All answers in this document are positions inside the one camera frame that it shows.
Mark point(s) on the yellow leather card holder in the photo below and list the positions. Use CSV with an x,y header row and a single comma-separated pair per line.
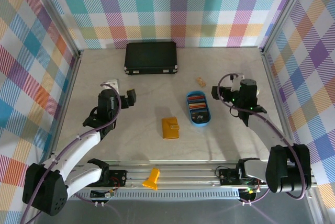
x,y
170,129

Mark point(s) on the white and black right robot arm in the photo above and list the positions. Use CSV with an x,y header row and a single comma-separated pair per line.
x,y
288,169

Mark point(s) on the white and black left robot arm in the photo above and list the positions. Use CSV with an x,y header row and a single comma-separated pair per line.
x,y
44,190

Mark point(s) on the red card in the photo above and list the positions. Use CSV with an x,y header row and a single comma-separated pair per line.
x,y
198,108
196,99

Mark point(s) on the yellow card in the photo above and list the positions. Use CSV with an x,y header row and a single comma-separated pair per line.
x,y
197,105

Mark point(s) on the black VIP card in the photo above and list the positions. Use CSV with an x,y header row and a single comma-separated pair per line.
x,y
201,118

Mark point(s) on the blue oval card tray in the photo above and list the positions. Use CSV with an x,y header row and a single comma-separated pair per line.
x,y
189,114

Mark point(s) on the small tan block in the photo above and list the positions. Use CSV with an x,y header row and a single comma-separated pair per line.
x,y
201,82

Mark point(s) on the black hard case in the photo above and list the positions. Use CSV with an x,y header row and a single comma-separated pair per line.
x,y
150,56

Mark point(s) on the yellow plastic scraper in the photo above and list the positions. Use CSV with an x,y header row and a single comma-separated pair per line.
x,y
151,179

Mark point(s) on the small connector board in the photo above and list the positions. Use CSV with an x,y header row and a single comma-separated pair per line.
x,y
102,194
248,194

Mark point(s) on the slotted metal strip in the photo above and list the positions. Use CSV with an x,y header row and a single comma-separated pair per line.
x,y
183,195

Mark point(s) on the aluminium side rail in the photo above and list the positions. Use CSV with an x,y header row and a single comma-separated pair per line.
x,y
273,77
73,77

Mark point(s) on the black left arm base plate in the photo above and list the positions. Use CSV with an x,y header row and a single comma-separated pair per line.
x,y
117,177

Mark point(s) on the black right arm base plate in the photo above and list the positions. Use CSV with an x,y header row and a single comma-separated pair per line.
x,y
227,177

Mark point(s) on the aluminium frame rail beam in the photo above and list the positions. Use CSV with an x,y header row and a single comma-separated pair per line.
x,y
183,179

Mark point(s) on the aluminium frame post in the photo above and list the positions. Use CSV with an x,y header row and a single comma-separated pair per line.
x,y
285,12
58,16

